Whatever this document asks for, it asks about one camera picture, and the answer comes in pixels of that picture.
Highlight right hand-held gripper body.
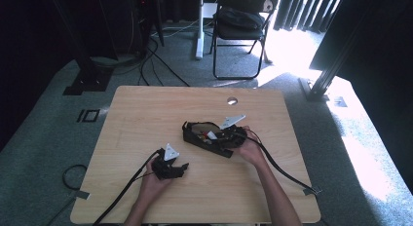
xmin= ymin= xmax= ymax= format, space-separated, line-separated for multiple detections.
xmin=218 ymin=114 xmax=248 ymax=149

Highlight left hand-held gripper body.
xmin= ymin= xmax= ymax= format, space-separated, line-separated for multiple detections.
xmin=151 ymin=142 xmax=183 ymax=181

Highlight black pencil case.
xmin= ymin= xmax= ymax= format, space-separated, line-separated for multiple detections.
xmin=181 ymin=120 xmax=244 ymax=159

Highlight person's right hand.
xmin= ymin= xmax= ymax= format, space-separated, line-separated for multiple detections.
xmin=231 ymin=126 xmax=268 ymax=169

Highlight person's left hand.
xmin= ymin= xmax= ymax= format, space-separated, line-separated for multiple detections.
xmin=138 ymin=159 xmax=175 ymax=205

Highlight grey tape strip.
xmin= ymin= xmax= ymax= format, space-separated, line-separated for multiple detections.
xmin=71 ymin=189 xmax=91 ymax=201

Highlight grey tape piece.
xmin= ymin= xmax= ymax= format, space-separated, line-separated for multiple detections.
xmin=303 ymin=186 xmax=323 ymax=197

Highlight black folding chair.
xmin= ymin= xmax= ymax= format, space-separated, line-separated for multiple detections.
xmin=208 ymin=0 xmax=281 ymax=81

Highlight white desk leg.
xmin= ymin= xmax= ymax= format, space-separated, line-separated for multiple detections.
xmin=194 ymin=0 xmax=207 ymax=60

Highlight black bag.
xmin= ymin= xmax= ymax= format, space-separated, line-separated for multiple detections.
xmin=215 ymin=6 xmax=266 ymax=31

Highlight black computer tower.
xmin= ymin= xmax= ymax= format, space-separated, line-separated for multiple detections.
xmin=131 ymin=0 xmax=165 ymax=57

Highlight dark curtain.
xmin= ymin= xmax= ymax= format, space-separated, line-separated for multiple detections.
xmin=272 ymin=0 xmax=346 ymax=34

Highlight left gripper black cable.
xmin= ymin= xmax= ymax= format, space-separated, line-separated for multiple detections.
xmin=92 ymin=148 xmax=164 ymax=226

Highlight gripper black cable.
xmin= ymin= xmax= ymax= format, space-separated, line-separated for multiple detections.
xmin=92 ymin=148 xmax=164 ymax=226
xmin=245 ymin=129 xmax=321 ymax=195

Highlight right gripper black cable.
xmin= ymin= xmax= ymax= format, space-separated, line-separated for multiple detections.
xmin=245 ymin=129 xmax=321 ymax=195

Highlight black floor cables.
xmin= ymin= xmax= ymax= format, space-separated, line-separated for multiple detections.
xmin=137 ymin=35 xmax=192 ymax=88

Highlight white floor cable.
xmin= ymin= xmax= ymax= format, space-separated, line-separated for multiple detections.
xmin=150 ymin=19 xmax=200 ymax=39

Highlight black metal frame stand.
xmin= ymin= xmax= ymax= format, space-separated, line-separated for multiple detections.
xmin=297 ymin=11 xmax=369 ymax=103

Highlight black stand with base plate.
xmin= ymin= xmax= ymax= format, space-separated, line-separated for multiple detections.
xmin=48 ymin=0 xmax=115 ymax=97

